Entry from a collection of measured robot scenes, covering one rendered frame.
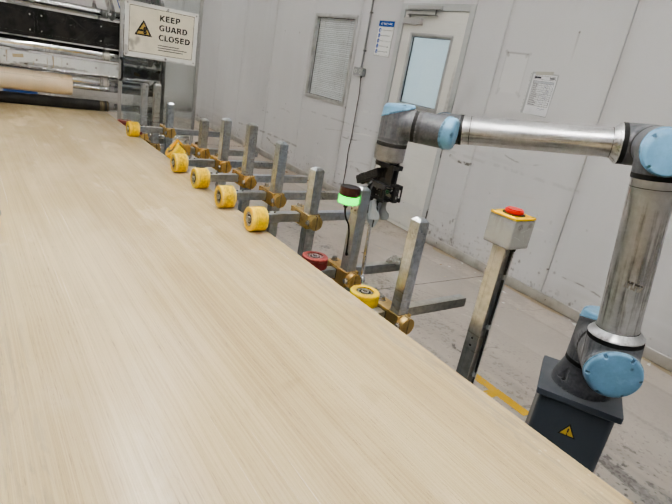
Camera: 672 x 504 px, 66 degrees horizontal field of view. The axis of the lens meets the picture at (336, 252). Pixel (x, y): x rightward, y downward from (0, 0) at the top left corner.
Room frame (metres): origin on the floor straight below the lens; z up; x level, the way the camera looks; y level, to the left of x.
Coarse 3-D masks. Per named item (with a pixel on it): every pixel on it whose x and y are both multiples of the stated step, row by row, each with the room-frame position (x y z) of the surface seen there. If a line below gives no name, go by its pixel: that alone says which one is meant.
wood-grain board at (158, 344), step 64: (0, 128) 2.41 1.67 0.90; (64, 128) 2.68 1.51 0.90; (0, 192) 1.53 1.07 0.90; (64, 192) 1.64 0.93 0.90; (128, 192) 1.77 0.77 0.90; (192, 192) 1.92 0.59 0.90; (0, 256) 1.09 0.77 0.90; (64, 256) 1.16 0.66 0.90; (128, 256) 1.23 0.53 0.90; (192, 256) 1.30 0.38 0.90; (256, 256) 1.39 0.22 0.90; (0, 320) 0.83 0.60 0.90; (64, 320) 0.87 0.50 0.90; (128, 320) 0.92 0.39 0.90; (192, 320) 0.96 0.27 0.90; (256, 320) 1.01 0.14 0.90; (320, 320) 1.07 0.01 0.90; (384, 320) 1.13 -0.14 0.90; (0, 384) 0.66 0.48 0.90; (64, 384) 0.69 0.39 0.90; (128, 384) 0.72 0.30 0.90; (192, 384) 0.75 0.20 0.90; (256, 384) 0.78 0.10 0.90; (320, 384) 0.82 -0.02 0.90; (384, 384) 0.85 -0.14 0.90; (448, 384) 0.90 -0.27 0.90; (0, 448) 0.54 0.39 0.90; (64, 448) 0.56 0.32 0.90; (128, 448) 0.58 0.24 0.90; (192, 448) 0.60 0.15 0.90; (256, 448) 0.62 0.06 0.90; (320, 448) 0.65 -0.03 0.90; (384, 448) 0.68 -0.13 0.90; (448, 448) 0.70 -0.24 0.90; (512, 448) 0.73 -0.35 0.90
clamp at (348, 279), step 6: (330, 258) 1.56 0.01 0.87; (330, 264) 1.53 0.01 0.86; (336, 264) 1.52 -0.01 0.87; (336, 270) 1.50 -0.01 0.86; (342, 270) 1.48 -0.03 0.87; (336, 276) 1.49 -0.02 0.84; (342, 276) 1.47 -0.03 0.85; (348, 276) 1.46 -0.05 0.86; (354, 276) 1.46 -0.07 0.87; (336, 282) 1.49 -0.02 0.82; (342, 282) 1.47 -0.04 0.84; (348, 282) 1.45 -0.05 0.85; (354, 282) 1.46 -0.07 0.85; (360, 282) 1.47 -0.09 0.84
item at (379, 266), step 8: (360, 264) 1.58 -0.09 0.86; (368, 264) 1.60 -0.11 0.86; (376, 264) 1.61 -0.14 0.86; (384, 264) 1.62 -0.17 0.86; (392, 264) 1.65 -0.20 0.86; (400, 264) 1.67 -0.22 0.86; (328, 272) 1.48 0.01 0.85; (360, 272) 1.56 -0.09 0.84; (368, 272) 1.58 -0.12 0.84; (376, 272) 1.61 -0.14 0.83
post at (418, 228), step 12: (420, 228) 1.28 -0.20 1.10; (408, 240) 1.30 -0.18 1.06; (420, 240) 1.29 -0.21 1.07; (408, 252) 1.29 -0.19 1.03; (420, 252) 1.29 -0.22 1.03; (408, 264) 1.28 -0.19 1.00; (408, 276) 1.28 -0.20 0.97; (396, 288) 1.30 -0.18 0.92; (408, 288) 1.28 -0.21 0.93; (396, 300) 1.29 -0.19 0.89; (408, 300) 1.29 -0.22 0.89; (396, 312) 1.28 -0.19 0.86
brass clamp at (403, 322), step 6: (378, 300) 1.35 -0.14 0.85; (390, 300) 1.36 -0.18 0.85; (378, 306) 1.33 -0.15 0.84; (384, 306) 1.32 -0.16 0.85; (390, 306) 1.32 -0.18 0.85; (390, 312) 1.29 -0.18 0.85; (390, 318) 1.28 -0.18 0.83; (396, 318) 1.27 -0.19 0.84; (402, 318) 1.27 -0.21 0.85; (408, 318) 1.27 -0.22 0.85; (396, 324) 1.26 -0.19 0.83; (402, 324) 1.25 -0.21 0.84; (408, 324) 1.27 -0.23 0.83; (402, 330) 1.25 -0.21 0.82; (408, 330) 1.27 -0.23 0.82
